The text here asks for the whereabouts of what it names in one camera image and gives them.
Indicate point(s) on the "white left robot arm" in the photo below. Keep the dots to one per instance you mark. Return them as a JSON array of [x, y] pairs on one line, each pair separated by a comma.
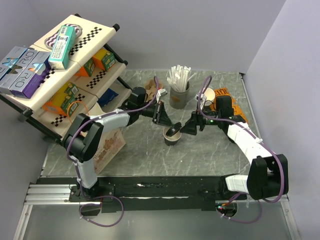
[[83, 137]]

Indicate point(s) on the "black plastic cup lid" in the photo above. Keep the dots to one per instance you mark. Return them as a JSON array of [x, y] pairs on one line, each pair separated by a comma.
[[173, 130]]

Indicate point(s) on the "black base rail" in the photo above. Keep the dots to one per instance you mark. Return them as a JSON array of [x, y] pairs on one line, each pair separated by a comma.
[[150, 193]]

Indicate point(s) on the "brown cardboard cup carrier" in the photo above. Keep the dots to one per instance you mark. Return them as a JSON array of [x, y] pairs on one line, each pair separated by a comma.
[[150, 88]]

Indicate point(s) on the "grey straw holder cup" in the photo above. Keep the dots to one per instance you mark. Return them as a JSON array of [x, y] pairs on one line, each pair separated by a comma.
[[178, 100]]

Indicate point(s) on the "stack of paper cups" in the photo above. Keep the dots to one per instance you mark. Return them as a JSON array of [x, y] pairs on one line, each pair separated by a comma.
[[210, 97]]

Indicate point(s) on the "purple R+O box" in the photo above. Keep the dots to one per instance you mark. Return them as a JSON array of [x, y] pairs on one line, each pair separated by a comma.
[[32, 76]]

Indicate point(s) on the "orange green box lower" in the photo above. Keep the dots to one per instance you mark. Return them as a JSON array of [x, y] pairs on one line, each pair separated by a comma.
[[59, 103]]

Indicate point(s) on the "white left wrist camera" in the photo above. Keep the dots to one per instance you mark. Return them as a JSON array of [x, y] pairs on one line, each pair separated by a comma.
[[162, 92]]

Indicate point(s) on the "silver R+O box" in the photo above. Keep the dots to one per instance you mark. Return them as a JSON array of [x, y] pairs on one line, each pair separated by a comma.
[[7, 64]]

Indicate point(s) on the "orange green box upper right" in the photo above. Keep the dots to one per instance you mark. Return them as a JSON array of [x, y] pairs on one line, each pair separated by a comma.
[[104, 59]]

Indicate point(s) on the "teal product box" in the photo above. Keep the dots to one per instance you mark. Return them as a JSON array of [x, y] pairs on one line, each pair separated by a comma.
[[59, 56]]

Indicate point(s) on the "black paper coffee cup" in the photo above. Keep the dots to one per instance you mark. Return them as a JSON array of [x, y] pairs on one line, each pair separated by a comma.
[[171, 140]]

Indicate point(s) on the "orange potato chips bag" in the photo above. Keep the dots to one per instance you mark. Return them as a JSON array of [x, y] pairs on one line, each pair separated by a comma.
[[224, 92]]

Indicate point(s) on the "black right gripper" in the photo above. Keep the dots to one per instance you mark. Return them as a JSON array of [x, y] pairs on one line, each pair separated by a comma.
[[190, 127]]

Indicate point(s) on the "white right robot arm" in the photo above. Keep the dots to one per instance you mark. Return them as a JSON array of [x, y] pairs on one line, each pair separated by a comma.
[[268, 177]]

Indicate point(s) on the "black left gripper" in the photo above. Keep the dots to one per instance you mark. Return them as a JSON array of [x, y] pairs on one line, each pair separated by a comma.
[[161, 117]]

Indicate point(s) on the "blue snack bag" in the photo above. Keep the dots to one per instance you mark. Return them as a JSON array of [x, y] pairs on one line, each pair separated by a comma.
[[107, 97]]

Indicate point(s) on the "orange green box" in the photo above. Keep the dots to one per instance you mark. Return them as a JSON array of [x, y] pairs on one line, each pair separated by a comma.
[[59, 103], [87, 69], [104, 59]]

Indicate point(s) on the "orange green box upper left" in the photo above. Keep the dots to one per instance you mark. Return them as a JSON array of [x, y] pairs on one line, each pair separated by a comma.
[[87, 69]]

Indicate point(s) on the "brown paper takeout bag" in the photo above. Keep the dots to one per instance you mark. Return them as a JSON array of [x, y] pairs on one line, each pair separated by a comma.
[[109, 145]]

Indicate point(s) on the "cream tiered display shelf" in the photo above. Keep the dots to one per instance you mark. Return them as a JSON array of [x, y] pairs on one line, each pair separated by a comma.
[[54, 126]]

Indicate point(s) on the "white wrapped straws bundle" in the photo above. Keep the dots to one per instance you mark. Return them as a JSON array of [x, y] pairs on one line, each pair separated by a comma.
[[179, 76]]

